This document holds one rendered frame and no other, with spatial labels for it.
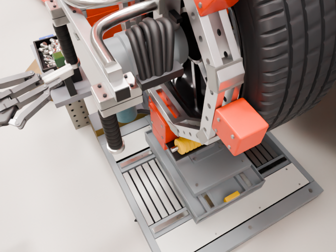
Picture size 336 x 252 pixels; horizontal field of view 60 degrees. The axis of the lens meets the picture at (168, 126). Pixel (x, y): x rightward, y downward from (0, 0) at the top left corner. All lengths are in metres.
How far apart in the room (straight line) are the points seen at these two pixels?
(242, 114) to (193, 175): 0.69
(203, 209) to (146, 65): 0.88
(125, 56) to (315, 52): 0.41
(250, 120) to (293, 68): 0.13
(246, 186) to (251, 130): 0.77
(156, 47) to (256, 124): 0.25
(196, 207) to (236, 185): 0.21
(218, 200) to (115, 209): 0.49
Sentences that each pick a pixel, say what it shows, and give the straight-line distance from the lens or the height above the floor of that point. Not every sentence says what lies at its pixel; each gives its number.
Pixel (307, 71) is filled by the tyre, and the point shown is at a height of 0.94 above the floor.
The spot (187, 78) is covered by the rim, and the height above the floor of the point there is 0.62.
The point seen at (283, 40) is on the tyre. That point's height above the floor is 1.02.
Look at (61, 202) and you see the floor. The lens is 1.55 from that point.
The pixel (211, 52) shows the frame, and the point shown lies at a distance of 0.57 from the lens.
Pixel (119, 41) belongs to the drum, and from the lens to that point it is 0.74.
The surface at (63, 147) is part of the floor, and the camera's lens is 1.70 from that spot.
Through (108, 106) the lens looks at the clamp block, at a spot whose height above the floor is 0.93.
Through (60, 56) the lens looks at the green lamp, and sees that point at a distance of 1.15.
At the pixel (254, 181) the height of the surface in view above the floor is 0.15.
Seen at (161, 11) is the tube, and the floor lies 0.99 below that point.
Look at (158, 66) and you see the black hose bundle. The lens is 0.55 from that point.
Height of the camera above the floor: 1.36
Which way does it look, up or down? 54 degrees down
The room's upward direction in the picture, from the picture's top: straight up
